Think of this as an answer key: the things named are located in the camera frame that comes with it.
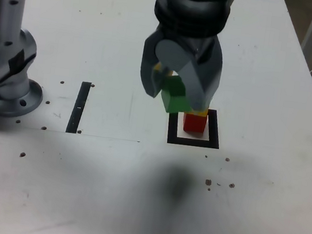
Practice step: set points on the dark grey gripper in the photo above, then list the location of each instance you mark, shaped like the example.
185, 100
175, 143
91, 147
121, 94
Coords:
189, 43

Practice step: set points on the green cube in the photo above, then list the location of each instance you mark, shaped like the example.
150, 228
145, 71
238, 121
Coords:
176, 99

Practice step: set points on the yellow cube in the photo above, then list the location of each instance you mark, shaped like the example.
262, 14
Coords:
201, 112

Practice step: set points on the red cube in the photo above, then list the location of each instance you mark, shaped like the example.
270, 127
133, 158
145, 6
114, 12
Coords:
194, 123

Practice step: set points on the black tape square outline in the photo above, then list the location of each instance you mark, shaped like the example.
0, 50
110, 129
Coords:
215, 131

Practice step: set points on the black tape strip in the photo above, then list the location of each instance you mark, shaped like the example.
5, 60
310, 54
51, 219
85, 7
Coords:
76, 111

